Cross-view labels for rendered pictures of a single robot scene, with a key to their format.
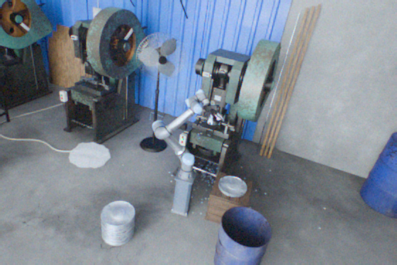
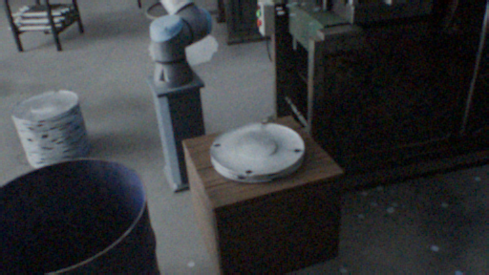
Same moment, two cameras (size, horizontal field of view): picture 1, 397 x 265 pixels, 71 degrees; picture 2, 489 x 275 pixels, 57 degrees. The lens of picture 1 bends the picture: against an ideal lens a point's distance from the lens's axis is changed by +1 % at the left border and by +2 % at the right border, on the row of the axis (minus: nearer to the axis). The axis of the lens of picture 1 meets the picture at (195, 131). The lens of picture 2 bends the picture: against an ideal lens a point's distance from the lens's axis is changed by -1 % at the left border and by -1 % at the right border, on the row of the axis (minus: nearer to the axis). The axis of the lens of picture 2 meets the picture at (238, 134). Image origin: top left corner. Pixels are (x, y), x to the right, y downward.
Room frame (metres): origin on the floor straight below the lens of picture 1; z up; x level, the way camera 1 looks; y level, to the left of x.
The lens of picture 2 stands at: (1.61, -1.47, 1.16)
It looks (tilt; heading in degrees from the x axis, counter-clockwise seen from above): 31 degrees down; 61
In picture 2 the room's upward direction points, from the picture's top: 4 degrees counter-clockwise
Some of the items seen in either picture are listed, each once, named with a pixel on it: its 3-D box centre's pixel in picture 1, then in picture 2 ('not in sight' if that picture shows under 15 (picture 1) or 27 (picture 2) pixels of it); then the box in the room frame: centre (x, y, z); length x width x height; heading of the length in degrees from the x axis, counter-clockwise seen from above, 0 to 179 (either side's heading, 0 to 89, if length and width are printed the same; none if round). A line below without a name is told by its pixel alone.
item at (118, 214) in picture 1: (118, 212); (45, 105); (1.75, 0.57, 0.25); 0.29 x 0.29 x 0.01
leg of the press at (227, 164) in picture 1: (235, 143); (428, 71); (2.95, -0.50, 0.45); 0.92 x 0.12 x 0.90; 161
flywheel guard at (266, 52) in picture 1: (256, 78); not in sight; (2.90, -0.56, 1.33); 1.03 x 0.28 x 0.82; 161
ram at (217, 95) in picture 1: (218, 98); not in sight; (2.87, -0.19, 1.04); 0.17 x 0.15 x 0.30; 161
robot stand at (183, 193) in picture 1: (183, 192); (181, 130); (2.18, 0.03, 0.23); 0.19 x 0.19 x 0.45; 81
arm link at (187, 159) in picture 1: (188, 161); (169, 36); (2.19, 0.03, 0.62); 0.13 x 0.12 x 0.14; 23
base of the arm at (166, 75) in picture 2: (186, 171); (172, 67); (2.18, 0.03, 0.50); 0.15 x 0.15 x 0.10
